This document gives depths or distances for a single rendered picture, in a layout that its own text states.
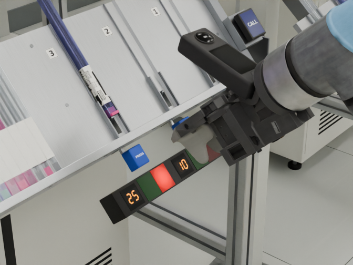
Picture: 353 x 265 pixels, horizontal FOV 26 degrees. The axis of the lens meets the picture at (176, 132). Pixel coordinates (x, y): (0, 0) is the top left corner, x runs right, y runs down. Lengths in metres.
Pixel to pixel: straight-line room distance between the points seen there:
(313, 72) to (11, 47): 0.44
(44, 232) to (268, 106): 0.76
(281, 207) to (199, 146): 1.27
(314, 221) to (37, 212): 0.95
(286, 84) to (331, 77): 0.06
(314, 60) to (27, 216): 0.80
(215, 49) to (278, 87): 0.12
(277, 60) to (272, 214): 1.39
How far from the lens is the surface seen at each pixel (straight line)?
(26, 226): 1.47
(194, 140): 0.97
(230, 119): 0.90
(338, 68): 0.79
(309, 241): 2.11
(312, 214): 2.21
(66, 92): 1.07
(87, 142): 1.06
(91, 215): 1.60
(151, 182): 1.10
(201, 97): 1.18
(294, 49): 0.82
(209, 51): 0.91
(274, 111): 0.86
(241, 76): 0.89
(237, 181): 1.45
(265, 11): 1.51
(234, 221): 1.49
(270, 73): 0.84
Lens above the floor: 1.25
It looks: 29 degrees down
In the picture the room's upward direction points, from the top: straight up
